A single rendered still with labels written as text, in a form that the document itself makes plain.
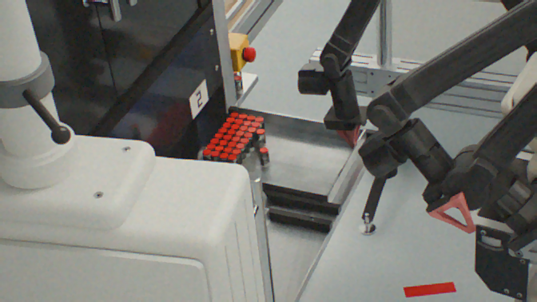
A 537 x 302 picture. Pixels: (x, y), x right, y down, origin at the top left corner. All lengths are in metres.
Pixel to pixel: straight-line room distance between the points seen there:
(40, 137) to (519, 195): 0.84
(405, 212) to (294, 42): 1.25
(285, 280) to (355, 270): 1.28
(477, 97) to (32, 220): 2.19
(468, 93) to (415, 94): 1.57
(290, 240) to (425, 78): 0.64
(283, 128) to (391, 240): 1.06
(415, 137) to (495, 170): 0.14
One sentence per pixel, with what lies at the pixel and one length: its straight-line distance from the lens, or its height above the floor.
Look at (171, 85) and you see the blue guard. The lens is 2.26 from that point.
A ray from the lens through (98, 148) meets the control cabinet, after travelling 1.33.
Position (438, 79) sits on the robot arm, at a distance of 1.68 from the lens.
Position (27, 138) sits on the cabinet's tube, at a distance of 1.26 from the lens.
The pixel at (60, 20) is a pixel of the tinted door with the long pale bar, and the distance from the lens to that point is 1.88.
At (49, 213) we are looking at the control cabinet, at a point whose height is 1.57.
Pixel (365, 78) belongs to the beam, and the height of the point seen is 0.50.
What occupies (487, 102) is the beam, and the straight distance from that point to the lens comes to 3.27.
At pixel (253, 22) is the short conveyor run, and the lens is 2.92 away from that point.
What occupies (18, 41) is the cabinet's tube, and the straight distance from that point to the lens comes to 1.20.
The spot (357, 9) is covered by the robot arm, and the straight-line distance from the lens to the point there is 2.17.
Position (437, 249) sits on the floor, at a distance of 3.44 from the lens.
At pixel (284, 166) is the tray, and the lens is 2.38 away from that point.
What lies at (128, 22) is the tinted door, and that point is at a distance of 2.08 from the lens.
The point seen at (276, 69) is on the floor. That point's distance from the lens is 4.36.
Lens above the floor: 2.36
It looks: 37 degrees down
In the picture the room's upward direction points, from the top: 6 degrees counter-clockwise
